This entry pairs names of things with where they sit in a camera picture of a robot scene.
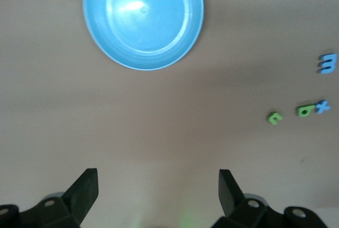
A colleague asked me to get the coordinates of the brown table mat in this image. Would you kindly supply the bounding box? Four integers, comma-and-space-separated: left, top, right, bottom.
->
0, 0, 339, 228

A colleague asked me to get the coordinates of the blue plate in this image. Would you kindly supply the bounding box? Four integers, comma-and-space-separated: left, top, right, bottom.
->
83, 0, 204, 71

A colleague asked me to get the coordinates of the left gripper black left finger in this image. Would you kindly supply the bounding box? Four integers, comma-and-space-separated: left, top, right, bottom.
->
0, 168, 99, 228

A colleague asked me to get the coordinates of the green letter n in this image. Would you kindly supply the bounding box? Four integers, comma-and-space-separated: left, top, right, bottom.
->
266, 111, 284, 126

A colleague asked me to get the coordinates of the blue letter m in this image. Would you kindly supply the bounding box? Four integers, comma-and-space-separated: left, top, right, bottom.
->
317, 53, 338, 75

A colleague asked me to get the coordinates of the green letter p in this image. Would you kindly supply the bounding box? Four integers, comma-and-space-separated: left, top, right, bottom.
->
296, 103, 317, 118

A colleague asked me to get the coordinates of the blue letter x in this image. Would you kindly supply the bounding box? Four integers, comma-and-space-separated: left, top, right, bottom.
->
315, 99, 332, 115

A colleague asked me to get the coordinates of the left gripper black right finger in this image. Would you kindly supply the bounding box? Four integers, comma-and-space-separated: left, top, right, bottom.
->
211, 169, 329, 228

